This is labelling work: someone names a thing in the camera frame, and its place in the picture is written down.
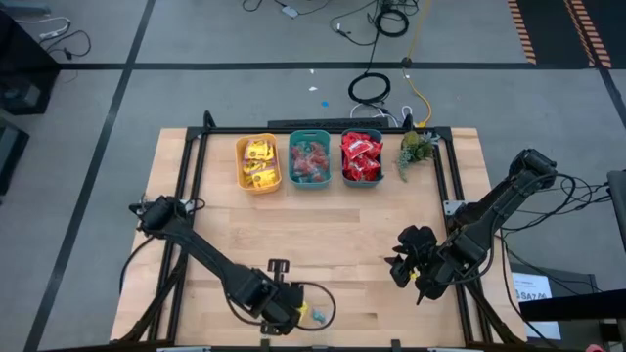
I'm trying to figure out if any black furniture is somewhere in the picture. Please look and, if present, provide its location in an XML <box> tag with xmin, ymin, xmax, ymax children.
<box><xmin>0</xmin><ymin>116</ymin><xmax>29</xmax><ymax>195</ymax></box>

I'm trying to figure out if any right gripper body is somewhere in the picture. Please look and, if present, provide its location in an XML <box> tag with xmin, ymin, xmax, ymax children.
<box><xmin>409</xmin><ymin>245</ymin><xmax>459</xmax><ymax>305</ymax></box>

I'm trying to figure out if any white cable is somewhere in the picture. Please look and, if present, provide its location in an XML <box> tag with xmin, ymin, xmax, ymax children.
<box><xmin>17</xmin><ymin>17</ymin><xmax>72</xmax><ymax>40</ymax></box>
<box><xmin>349</xmin><ymin>102</ymin><xmax>415</xmax><ymax>128</ymax></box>

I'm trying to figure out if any teal plastic basket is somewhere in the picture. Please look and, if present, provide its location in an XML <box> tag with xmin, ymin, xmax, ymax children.
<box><xmin>287</xmin><ymin>129</ymin><xmax>333</xmax><ymax>191</ymax></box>

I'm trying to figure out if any black cable loop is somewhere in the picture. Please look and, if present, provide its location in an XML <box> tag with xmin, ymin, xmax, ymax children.
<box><xmin>296</xmin><ymin>281</ymin><xmax>337</xmax><ymax>332</ymax></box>

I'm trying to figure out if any black coiled cable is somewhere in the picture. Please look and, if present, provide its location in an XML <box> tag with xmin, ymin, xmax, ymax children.
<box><xmin>347</xmin><ymin>71</ymin><xmax>392</xmax><ymax>105</ymax></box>
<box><xmin>374</xmin><ymin>7</ymin><xmax>410</xmax><ymax>38</ymax></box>

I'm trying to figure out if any black slotted bar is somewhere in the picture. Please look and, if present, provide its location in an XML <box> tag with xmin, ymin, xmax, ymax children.
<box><xmin>267</xmin><ymin>118</ymin><xmax>377</xmax><ymax>130</ymax></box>

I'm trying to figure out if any black cabinet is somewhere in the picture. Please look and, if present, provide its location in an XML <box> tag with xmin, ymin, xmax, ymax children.
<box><xmin>0</xmin><ymin>12</ymin><xmax>60</xmax><ymax>116</ymax></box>

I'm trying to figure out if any yellow plastic basket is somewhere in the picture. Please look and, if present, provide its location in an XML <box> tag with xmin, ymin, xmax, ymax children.
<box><xmin>235</xmin><ymin>132</ymin><xmax>284</xmax><ymax>196</ymax></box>

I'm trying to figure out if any yellow cable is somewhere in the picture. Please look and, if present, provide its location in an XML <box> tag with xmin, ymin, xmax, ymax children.
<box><xmin>401</xmin><ymin>0</ymin><xmax>434</xmax><ymax>129</ymax></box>

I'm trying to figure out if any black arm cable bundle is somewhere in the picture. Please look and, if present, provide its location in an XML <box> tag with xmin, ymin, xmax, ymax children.
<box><xmin>493</xmin><ymin>173</ymin><xmax>612</xmax><ymax>294</ymax></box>

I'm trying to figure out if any artificial succulent plant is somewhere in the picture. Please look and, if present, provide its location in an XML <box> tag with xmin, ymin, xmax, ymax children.
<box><xmin>395</xmin><ymin>129</ymin><xmax>441</xmax><ymax>182</ymax></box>

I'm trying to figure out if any white paper sign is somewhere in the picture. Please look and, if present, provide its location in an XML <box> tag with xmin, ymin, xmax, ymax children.
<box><xmin>511</xmin><ymin>272</ymin><xmax>562</xmax><ymax>341</ymax></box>

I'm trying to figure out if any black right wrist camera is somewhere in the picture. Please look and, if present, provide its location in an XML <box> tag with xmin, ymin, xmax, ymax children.
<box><xmin>397</xmin><ymin>224</ymin><xmax>439</xmax><ymax>254</ymax></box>

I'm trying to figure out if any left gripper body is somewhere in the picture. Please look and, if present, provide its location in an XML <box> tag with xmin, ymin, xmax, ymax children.
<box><xmin>261</xmin><ymin>282</ymin><xmax>307</xmax><ymax>337</ymax></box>

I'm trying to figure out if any grey-blue plastic basket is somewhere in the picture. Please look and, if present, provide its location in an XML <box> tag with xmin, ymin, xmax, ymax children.
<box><xmin>340</xmin><ymin>127</ymin><xmax>385</xmax><ymax>190</ymax></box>

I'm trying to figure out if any black cable with adapter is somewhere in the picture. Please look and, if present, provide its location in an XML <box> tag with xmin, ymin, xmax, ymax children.
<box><xmin>242</xmin><ymin>0</ymin><xmax>334</xmax><ymax>20</ymax></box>

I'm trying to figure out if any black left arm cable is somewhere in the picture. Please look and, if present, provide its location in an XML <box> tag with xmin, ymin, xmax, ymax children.
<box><xmin>118</xmin><ymin>234</ymin><xmax>157</xmax><ymax>295</ymax></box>

